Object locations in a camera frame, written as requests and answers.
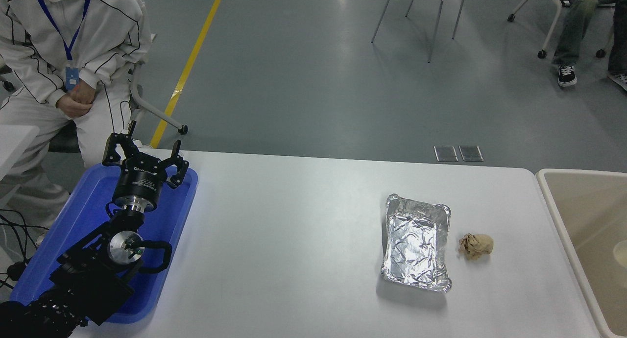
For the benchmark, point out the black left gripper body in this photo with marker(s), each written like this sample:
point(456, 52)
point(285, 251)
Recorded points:
point(138, 183)

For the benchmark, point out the white paper cup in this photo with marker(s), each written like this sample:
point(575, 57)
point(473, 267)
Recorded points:
point(621, 253)

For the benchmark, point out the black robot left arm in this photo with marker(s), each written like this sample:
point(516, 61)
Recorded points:
point(88, 279)

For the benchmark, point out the person's right hand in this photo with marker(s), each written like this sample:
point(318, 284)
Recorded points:
point(71, 108)

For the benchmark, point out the person's left hand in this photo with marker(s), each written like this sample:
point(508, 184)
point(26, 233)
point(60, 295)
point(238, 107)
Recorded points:
point(83, 92)

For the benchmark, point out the blue plastic tray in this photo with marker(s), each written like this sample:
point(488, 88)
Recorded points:
point(88, 205)

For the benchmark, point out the white side table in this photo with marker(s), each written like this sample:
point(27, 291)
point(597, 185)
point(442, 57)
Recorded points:
point(14, 142)

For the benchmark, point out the silver foil tray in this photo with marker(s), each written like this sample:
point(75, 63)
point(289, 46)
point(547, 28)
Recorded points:
point(416, 240)

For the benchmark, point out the metal floor socket plate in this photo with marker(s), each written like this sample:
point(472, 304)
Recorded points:
point(471, 153)
point(446, 153)

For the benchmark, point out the crumpled tan paper ball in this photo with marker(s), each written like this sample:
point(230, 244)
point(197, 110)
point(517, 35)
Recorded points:
point(476, 246)

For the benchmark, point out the white wheeled chair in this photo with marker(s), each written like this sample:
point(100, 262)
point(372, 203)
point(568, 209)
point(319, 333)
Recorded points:
point(551, 14)

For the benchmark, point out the large pale bin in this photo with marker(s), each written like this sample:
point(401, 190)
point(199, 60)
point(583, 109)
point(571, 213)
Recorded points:
point(588, 210)

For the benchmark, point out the seated person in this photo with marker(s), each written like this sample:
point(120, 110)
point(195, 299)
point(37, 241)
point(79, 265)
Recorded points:
point(578, 19)

